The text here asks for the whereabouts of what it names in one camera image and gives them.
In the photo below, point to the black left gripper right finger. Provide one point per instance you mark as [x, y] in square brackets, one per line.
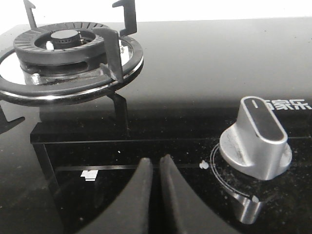
[186, 213]

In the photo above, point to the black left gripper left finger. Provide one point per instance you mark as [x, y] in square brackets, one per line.
[129, 212]

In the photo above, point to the black left burner head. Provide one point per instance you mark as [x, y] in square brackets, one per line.
[60, 49]

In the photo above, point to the black glass gas stove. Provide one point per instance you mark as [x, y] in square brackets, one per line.
[61, 166]

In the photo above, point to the silver stove knob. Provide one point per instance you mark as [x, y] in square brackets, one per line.
[256, 144]

